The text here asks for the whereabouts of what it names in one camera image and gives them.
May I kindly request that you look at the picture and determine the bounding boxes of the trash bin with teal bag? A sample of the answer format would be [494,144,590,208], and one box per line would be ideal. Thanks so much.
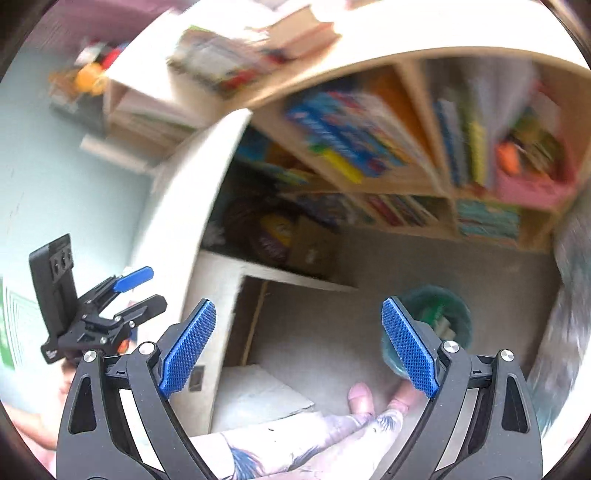
[381,285,473,397]

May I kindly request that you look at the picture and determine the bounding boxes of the person's left hand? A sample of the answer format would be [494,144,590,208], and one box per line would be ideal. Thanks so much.
[57,338,133,416]

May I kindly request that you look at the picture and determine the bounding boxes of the person's right pink shoe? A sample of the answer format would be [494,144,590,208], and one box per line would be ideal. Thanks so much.
[388,380,425,415]

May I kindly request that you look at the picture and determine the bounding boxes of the person's pink shoe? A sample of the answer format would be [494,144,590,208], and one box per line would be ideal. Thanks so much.
[348,382,375,419]
[388,380,425,415]

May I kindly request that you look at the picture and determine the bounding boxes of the person's left pink shoe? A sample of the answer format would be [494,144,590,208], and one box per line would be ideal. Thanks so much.
[348,382,375,419]

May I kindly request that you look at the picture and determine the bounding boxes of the grey patterned bed sheet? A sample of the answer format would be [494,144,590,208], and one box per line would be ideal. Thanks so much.
[528,186,590,435]

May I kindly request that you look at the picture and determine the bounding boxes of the orange basketball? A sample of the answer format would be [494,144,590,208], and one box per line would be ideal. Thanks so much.
[222,196,301,266]

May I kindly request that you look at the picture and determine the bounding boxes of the person's patterned trouser legs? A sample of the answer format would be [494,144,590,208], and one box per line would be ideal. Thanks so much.
[188,407,412,480]

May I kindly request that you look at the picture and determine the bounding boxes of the brown cardboard box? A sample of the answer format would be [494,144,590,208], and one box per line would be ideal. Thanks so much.
[286,216,341,278]

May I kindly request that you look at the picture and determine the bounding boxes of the yellow plush toy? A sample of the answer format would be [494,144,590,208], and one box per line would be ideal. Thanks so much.
[48,40,129,107]

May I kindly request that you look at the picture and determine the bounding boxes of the wooden bookshelf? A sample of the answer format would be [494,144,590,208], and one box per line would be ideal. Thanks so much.
[101,0,591,255]

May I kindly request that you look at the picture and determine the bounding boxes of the pink plastic basket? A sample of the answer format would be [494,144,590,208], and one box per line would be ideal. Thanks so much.
[495,155,577,210]

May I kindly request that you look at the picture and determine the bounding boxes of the green white wall poster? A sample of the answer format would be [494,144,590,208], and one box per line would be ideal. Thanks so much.
[1,279,47,370]

